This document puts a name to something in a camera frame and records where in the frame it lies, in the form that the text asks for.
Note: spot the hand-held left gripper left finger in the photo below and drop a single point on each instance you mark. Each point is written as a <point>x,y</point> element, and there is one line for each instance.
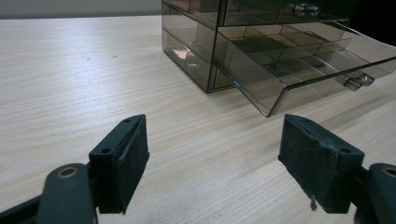
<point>120,161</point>

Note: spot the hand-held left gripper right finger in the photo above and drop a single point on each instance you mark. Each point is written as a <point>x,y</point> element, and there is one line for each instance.
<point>314,158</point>

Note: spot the smoky acrylic drawer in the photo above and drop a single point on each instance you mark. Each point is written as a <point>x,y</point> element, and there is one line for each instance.
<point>299,62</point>
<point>280,11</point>

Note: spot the smoky transparent acrylic drawer cabinet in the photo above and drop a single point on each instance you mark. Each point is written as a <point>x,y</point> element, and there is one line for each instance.
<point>199,43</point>

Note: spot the closed smoky acrylic drawer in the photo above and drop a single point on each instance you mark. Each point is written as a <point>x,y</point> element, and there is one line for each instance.
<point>280,11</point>

